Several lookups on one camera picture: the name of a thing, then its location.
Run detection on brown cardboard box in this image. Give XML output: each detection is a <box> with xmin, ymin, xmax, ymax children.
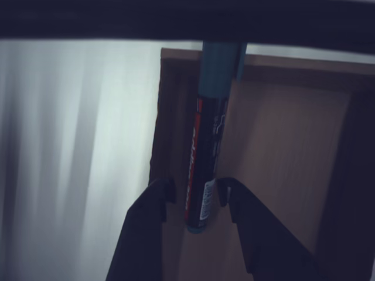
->
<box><xmin>148</xmin><ymin>46</ymin><xmax>375</xmax><ymax>281</ymax></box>

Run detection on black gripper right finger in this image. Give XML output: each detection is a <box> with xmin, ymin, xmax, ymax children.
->
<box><xmin>217</xmin><ymin>176</ymin><xmax>328</xmax><ymax>281</ymax></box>

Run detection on green capped black marker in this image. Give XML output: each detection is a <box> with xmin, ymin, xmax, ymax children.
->
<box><xmin>183</xmin><ymin>40</ymin><xmax>248</xmax><ymax>235</ymax></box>

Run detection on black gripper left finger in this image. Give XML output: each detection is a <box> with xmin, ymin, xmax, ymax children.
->
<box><xmin>105</xmin><ymin>177</ymin><xmax>177</xmax><ymax>281</ymax></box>

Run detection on thick grey camera cable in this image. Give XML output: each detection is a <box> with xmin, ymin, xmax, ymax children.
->
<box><xmin>0</xmin><ymin>0</ymin><xmax>375</xmax><ymax>52</ymax></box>

